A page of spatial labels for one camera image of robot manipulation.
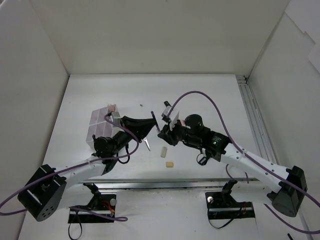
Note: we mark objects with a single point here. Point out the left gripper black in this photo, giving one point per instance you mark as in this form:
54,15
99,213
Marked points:
126,126

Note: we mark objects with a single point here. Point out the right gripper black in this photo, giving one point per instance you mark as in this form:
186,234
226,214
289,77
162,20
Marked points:
172,135

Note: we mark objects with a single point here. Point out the purple pen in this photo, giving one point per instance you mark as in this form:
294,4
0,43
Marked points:
156,123

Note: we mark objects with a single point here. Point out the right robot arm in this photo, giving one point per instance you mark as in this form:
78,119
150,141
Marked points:
280,180

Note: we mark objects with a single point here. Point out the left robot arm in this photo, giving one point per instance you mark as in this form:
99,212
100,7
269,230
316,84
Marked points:
50,189

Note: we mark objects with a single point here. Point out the white eraser in sleeve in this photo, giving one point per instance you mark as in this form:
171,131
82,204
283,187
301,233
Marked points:
163,152

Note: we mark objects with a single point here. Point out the yellow black highlighter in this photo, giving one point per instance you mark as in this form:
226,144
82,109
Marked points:
166,103

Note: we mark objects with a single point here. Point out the tan eraser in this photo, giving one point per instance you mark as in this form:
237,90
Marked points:
169,164

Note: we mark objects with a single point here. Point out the clear compartment organizer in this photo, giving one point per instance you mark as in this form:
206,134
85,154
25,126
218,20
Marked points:
99,127

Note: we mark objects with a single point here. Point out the black handled scissors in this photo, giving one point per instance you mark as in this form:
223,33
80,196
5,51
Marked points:
147,143

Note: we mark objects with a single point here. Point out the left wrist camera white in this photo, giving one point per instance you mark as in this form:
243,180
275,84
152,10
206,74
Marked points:
114,117

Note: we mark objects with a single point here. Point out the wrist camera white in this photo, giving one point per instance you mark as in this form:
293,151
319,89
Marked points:
114,117
170,116

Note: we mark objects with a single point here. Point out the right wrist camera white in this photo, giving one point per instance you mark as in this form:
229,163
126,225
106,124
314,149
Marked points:
170,116

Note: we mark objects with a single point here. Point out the aluminium rail front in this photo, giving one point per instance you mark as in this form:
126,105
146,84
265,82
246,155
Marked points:
156,184

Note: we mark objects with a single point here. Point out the aluminium rail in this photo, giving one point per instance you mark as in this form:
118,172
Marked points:
261,138
156,184

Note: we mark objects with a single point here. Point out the aluminium rail right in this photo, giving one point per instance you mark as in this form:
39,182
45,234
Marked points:
261,138

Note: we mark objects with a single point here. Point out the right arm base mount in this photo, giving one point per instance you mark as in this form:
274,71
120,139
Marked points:
222,206

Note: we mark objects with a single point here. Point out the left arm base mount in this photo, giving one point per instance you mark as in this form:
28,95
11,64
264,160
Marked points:
101,203

